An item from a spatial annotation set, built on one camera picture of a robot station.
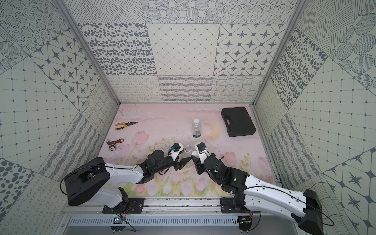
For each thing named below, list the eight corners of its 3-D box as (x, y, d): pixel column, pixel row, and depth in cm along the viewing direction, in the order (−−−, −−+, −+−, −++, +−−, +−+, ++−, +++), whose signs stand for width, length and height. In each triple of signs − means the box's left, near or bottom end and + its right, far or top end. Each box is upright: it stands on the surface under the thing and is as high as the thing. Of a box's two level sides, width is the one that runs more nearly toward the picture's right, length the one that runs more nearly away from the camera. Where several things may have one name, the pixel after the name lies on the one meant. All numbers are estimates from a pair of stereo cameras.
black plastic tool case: (228, 136, 103) (230, 132, 98) (221, 113, 117) (222, 108, 113) (253, 134, 104) (256, 129, 100) (242, 111, 119) (244, 106, 114)
